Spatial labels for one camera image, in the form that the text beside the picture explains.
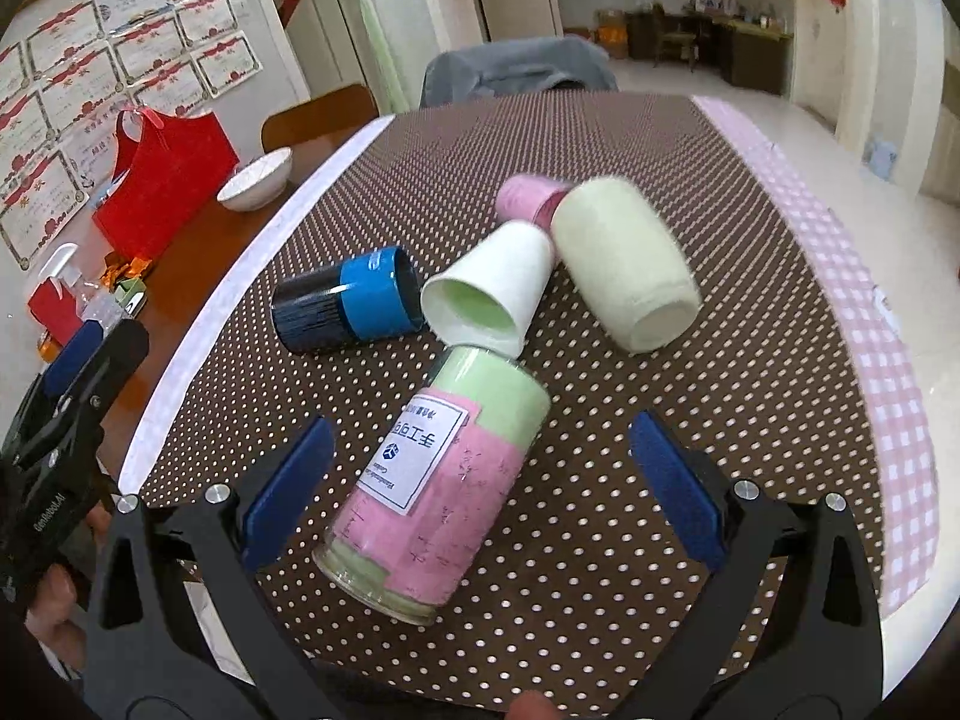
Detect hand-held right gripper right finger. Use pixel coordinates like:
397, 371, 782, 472
622, 411, 887, 720

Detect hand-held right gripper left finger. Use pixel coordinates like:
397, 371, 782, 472
82, 416, 346, 720

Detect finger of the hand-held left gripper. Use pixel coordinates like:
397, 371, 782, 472
0, 319, 104, 458
15, 321, 151, 470

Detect green pink labelled cup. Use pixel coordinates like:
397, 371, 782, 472
311, 345, 552, 626

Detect black and blue cup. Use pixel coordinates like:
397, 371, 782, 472
271, 245, 426, 357

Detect cream fuzzy cup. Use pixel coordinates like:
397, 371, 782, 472
551, 175, 704, 354

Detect white paper cup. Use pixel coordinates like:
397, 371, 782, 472
420, 221, 556, 358

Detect pink fuzzy cup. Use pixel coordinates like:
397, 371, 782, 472
495, 173, 575, 230

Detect person's left hand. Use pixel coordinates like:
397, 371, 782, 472
22, 506, 113, 665

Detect person's right hand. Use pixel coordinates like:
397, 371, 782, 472
508, 690, 560, 720

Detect red box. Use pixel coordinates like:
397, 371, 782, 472
28, 276, 85, 347

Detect clear spray bottle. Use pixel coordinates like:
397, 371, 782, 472
34, 243, 127, 335

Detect shiny candy wrappers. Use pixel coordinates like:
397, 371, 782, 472
101, 253, 155, 317

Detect brown polka-dot tablecloth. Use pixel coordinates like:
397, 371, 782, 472
139, 90, 891, 720

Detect red gift bag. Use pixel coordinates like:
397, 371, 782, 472
92, 107, 241, 265

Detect white bowl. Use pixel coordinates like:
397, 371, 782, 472
217, 148, 294, 213

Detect pink checked tablecloth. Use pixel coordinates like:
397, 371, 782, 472
690, 94, 943, 620

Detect wooden chair back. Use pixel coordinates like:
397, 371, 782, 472
260, 83, 380, 155

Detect dark wooden desk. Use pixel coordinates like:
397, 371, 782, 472
705, 15, 794, 97

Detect grey cloth on chair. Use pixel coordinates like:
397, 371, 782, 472
419, 36, 620, 110

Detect dark wooden chair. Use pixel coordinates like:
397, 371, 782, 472
651, 3, 700, 73

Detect wall of red-trimmed certificates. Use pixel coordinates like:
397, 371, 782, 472
0, 0, 265, 267

